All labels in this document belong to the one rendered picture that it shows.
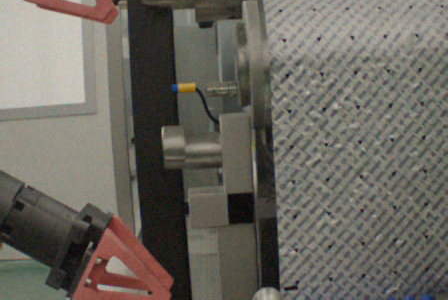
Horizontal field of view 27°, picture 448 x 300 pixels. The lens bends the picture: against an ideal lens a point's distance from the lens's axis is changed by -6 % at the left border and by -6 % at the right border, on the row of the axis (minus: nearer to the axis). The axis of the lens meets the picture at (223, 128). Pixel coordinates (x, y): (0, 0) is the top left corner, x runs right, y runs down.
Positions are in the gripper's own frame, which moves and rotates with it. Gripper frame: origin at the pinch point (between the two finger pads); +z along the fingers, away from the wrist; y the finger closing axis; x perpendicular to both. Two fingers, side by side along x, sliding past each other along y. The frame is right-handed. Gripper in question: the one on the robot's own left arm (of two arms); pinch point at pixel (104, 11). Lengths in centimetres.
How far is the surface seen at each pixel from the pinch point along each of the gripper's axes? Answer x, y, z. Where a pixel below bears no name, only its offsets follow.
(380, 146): 4.7, 5.6, 26.3
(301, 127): 1.9, 5.7, 19.8
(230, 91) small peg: 0.8, 0.1, 13.5
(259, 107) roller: 1.1, 3.8, 16.1
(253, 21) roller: 6.7, 4.0, 11.4
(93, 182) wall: -96, -551, -11
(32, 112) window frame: -84, -549, -72
